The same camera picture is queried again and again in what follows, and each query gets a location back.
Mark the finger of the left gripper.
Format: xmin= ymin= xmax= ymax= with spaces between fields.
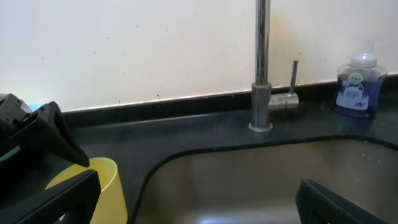
xmin=12 ymin=101 xmax=91 ymax=168

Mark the steel tap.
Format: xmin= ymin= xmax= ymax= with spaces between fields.
xmin=248 ymin=0 xmax=300 ymax=133

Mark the yellow cup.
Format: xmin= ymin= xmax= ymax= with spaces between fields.
xmin=45 ymin=157 xmax=128 ymax=224

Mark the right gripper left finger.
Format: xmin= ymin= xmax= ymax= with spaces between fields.
xmin=0 ymin=169 xmax=102 ymax=224

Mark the blue soap bottle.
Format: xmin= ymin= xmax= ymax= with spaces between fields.
xmin=333 ymin=40 xmax=389 ymax=118

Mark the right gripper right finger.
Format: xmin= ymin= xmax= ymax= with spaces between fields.
xmin=295 ymin=179 xmax=392 ymax=224

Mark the steel sink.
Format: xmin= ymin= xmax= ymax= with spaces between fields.
xmin=130 ymin=135 xmax=398 ymax=224

